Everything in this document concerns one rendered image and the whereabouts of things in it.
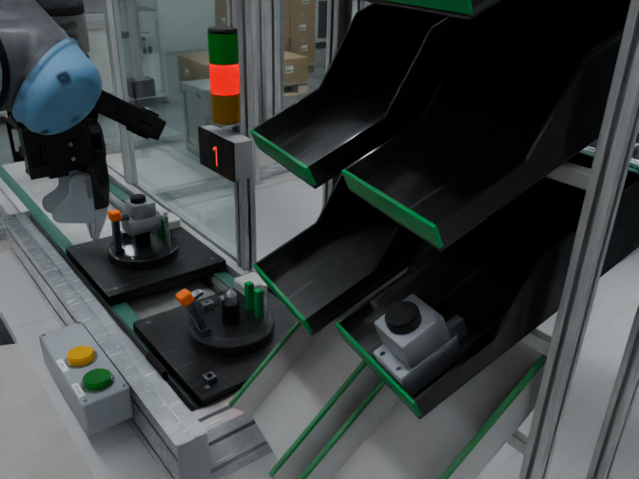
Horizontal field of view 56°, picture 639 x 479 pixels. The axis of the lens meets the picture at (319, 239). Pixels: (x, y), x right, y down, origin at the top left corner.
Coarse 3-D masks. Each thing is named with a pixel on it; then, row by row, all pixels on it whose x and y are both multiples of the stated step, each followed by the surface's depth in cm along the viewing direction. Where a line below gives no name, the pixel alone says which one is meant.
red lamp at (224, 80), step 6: (210, 66) 101; (216, 66) 100; (222, 66) 100; (228, 66) 100; (234, 66) 101; (210, 72) 101; (216, 72) 101; (222, 72) 100; (228, 72) 101; (234, 72) 101; (210, 78) 102; (216, 78) 101; (222, 78) 101; (228, 78) 101; (234, 78) 102; (210, 84) 103; (216, 84) 101; (222, 84) 101; (228, 84) 101; (234, 84) 102; (210, 90) 103; (216, 90) 102; (222, 90) 102; (228, 90) 102; (234, 90) 102
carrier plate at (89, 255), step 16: (96, 240) 128; (192, 240) 129; (80, 256) 121; (96, 256) 122; (192, 256) 123; (208, 256) 123; (96, 272) 116; (112, 272) 116; (128, 272) 116; (144, 272) 116; (160, 272) 116; (176, 272) 116; (192, 272) 117; (208, 272) 120; (96, 288) 113; (112, 288) 111; (128, 288) 111; (144, 288) 112; (160, 288) 114; (112, 304) 109
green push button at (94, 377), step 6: (90, 372) 89; (96, 372) 89; (102, 372) 89; (108, 372) 89; (84, 378) 88; (90, 378) 88; (96, 378) 88; (102, 378) 88; (108, 378) 88; (84, 384) 87; (90, 384) 87; (96, 384) 87; (102, 384) 87; (108, 384) 88; (90, 390) 87; (96, 390) 87
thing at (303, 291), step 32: (320, 224) 72; (352, 224) 73; (384, 224) 71; (288, 256) 72; (320, 256) 71; (352, 256) 68; (384, 256) 62; (288, 288) 68; (320, 288) 66; (352, 288) 62; (320, 320) 61
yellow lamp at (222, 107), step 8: (216, 96) 102; (224, 96) 102; (232, 96) 103; (216, 104) 103; (224, 104) 103; (232, 104) 103; (240, 104) 105; (216, 112) 104; (224, 112) 103; (232, 112) 104; (240, 112) 105; (216, 120) 104; (224, 120) 104; (232, 120) 104; (240, 120) 106
